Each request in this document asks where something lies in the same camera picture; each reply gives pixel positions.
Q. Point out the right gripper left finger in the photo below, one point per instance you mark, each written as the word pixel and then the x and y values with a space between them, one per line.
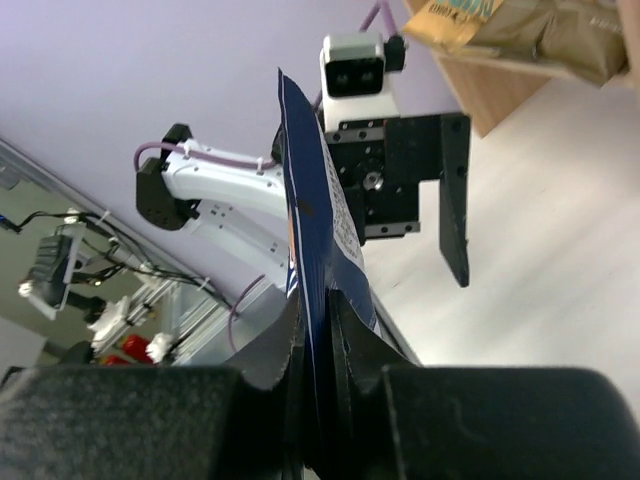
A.
pixel 238 420

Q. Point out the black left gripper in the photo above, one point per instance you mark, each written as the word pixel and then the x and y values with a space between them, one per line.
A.
pixel 380 164

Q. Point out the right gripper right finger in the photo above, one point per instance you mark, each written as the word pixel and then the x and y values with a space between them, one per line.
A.
pixel 398 420

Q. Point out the yellow kettle chips bag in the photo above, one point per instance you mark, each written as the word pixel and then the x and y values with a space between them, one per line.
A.
pixel 456 26

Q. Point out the blue Burts bag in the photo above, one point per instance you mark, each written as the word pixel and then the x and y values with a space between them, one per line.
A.
pixel 324 246

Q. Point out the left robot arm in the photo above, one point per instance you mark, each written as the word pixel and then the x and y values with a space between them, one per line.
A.
pixel 192 186

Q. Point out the wooden two-tier shelf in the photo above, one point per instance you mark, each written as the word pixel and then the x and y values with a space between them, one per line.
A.
pixel 490 85

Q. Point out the background equipment clutter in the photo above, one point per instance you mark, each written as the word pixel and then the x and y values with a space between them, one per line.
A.
pixel 121 295

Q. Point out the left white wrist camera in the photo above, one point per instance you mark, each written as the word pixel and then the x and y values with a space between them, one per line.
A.
pixel 356 71

